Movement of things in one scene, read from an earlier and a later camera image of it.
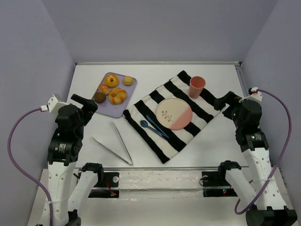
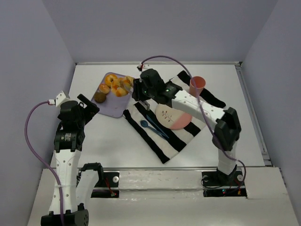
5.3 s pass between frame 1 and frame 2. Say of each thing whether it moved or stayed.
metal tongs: moved
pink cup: stayed
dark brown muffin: stayed
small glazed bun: stayed
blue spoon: stayed
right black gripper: moved
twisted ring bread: moved
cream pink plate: stayed
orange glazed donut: stayed
